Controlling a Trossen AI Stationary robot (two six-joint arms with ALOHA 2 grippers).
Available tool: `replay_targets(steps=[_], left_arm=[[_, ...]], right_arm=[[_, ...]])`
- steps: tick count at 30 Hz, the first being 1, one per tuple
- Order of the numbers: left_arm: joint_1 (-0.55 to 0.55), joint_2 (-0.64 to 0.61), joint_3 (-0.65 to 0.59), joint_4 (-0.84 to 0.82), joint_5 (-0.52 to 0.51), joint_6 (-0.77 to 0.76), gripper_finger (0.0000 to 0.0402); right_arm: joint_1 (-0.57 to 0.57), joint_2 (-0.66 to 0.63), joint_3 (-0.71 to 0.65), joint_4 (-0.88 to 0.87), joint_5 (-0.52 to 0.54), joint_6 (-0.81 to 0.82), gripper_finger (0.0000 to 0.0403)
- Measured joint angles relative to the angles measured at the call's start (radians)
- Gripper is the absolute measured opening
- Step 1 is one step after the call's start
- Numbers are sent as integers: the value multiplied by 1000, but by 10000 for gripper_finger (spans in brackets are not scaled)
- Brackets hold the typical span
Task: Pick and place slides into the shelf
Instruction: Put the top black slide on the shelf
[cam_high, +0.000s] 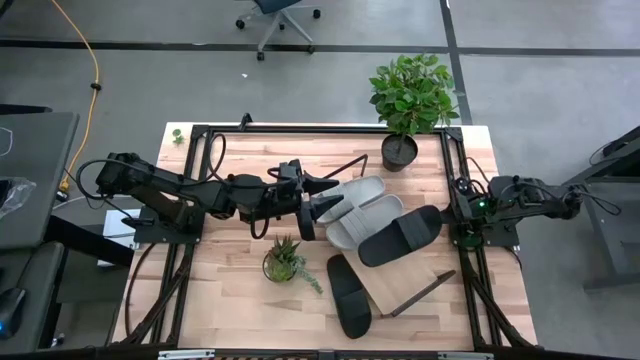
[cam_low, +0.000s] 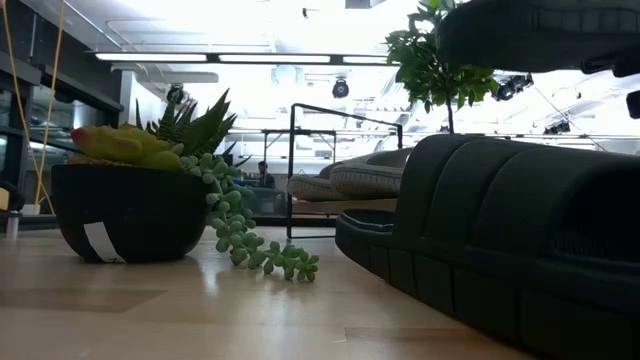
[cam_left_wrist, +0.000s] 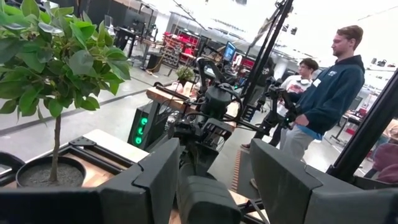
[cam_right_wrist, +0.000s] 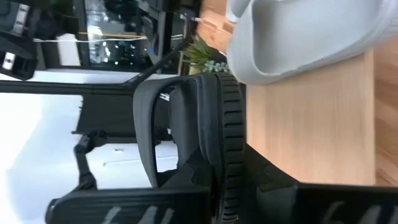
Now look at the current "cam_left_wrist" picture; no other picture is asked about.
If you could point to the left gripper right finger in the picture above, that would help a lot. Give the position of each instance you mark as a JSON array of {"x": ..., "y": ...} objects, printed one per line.
[{"x": 295, "y": 202}]

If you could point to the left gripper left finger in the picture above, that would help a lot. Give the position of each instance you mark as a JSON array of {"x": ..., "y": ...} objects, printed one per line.
[{"x": 93, "y": 208}]

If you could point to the black slide sandal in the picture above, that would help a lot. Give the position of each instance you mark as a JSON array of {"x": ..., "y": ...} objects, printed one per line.
[{"x": 208, "y": 202}]

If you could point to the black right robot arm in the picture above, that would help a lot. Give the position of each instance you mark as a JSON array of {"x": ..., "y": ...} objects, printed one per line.
[{"x": 217, "y": 99}]

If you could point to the wooden work table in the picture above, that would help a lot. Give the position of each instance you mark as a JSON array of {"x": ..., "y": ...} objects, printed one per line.
[{"x": 168, "y": 98}]

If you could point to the black box green lights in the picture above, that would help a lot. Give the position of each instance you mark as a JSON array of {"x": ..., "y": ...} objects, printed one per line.
[{"x": 146, "y": 130}]

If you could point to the small potted plant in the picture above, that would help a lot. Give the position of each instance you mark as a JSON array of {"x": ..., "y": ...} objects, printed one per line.
[{"x": 185, "y": 73}]

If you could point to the computer monitor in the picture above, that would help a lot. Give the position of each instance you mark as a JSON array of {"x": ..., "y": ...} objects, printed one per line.
[{"x": 229, "y": 51}]

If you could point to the person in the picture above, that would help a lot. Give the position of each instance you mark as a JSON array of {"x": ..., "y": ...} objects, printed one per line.
[
  {"x": 308, "y": 67},
  {"x": 329, "y": 93},
  {"x": 387, "y": 161}
]

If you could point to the red storage shelving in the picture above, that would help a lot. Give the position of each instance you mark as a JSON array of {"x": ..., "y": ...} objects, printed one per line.
[{"x": 186, "y": 40}]

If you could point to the leafy tree in black pot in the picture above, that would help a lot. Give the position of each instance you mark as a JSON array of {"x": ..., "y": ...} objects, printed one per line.
[{"x": 56, "y": 62}]

